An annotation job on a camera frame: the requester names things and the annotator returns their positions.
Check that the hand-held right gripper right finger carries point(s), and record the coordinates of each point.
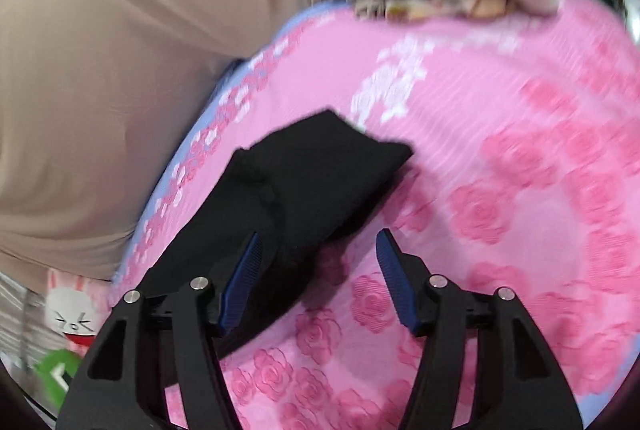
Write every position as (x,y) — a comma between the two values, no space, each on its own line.
(397,282)

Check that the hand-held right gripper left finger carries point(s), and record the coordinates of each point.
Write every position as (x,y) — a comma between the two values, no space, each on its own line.
(243,280)

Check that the pink floral blanket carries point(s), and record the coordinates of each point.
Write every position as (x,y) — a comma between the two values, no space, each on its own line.
(500,109)

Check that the green plastic item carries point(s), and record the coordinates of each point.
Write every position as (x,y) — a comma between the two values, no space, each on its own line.
(55,372)

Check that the black pants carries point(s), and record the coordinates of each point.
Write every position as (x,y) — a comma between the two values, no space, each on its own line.
(310,180)

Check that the cartoon rabbit pillow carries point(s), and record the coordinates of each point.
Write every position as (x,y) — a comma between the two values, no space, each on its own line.
(75,310)

